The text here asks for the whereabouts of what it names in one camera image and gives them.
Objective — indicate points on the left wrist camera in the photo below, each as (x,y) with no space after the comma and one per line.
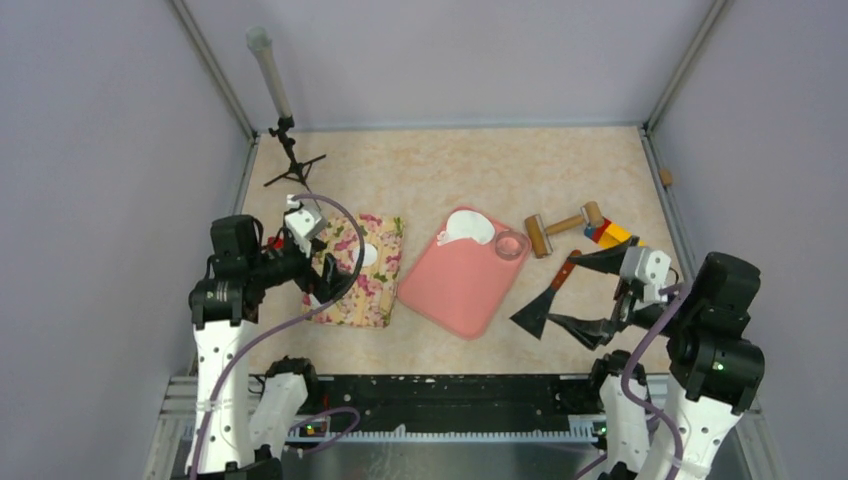
(303,224)

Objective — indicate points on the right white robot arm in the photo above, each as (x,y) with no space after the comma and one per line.
(669,403)

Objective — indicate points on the black tripod with tube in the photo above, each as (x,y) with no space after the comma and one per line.
(259,44)

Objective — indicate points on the floral rectangular tray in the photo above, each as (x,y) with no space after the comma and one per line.
(370,301)

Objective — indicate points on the wooden rolling pin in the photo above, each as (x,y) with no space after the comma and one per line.
(539,233)

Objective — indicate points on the white dough ball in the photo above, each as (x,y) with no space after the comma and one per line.
(465,224)

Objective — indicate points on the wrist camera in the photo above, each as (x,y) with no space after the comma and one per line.
(646,270)
(303,224)

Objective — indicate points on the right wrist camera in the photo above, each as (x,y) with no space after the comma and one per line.
(646,270)

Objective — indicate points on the newly cut round wrapper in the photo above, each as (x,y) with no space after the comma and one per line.
(369,256)

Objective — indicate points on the pink silicone mat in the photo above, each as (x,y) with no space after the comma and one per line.
(461,285)

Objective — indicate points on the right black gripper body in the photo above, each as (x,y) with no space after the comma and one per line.
(627,297)

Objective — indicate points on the colourful toy block stack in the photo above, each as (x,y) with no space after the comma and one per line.
(608,234)

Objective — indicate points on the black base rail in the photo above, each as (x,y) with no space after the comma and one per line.
(503,403)

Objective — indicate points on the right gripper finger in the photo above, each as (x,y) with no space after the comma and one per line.
(592,334)
(608,260)

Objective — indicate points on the small cork piece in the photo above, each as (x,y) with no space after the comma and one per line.
(666,177)

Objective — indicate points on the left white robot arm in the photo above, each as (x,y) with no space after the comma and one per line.
(230,442)

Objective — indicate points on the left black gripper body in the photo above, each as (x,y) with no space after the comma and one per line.
(286,264)

